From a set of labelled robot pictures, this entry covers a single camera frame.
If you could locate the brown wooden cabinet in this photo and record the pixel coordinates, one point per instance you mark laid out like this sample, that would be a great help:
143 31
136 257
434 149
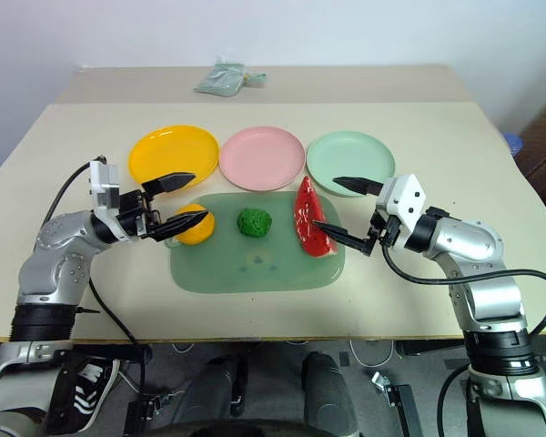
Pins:
543 155

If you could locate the red watermelon slice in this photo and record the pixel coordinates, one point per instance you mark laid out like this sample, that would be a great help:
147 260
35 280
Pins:
307 214

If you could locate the dark rounded shape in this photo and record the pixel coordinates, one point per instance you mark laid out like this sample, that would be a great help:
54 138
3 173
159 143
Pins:
327 396
205 391

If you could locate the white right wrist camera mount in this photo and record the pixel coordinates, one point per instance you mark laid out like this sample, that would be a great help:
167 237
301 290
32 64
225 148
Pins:
406 196

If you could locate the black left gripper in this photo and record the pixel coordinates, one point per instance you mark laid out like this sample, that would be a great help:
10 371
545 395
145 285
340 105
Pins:
134 214

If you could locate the yellow toy fruit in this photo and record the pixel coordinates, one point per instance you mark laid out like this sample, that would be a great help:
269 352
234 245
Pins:
199 233

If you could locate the green broccoli toy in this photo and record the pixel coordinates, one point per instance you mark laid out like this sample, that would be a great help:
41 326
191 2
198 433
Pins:
254 222

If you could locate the yellow plate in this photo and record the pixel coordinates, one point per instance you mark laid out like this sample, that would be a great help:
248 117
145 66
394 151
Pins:
173 152

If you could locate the black caster leg bracket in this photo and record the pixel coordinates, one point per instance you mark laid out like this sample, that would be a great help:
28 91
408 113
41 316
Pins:
398 400

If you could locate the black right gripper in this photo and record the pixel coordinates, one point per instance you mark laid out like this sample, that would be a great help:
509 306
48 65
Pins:
389 232

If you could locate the pale green plastic bag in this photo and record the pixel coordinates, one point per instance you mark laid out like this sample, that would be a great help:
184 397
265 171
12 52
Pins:
220 82

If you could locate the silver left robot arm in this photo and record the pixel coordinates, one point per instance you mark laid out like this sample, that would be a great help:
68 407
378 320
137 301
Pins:
57 255

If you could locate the light green plate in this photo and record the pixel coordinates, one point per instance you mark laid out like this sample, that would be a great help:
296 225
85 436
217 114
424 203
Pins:
350 155

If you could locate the black floor bracket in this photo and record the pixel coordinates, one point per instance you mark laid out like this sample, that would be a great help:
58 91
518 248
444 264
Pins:
148 409

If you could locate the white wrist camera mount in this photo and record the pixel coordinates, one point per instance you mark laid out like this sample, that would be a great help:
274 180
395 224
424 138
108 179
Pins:
104 182
406 196

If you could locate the blue round container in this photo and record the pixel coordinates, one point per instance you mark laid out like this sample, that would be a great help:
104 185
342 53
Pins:
513 143

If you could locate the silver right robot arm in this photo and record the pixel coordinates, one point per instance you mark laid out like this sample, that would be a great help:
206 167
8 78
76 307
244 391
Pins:
466 236

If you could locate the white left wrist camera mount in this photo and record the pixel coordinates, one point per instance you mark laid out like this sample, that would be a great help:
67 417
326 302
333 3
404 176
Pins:
104 182

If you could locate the green rectangular tray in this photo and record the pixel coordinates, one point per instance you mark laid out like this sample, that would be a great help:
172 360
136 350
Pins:
255 268

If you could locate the black and white sneaker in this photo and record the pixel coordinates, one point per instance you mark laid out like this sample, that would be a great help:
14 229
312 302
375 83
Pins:
88 391

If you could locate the pink plate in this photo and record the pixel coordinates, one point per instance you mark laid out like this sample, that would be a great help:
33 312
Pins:
263 157

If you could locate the black table frame bar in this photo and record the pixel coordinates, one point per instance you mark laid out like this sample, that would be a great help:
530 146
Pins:
114 352
430 348

